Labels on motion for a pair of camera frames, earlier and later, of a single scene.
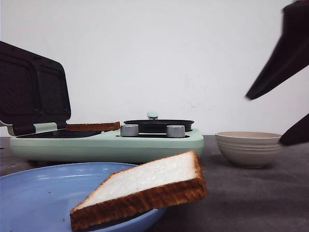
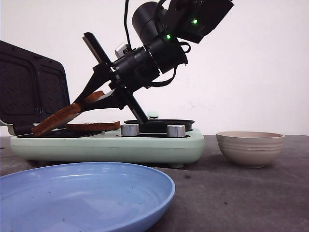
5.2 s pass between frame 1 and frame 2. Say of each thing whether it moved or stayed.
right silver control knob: stayed
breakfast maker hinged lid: stayed
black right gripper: moved
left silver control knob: stayed
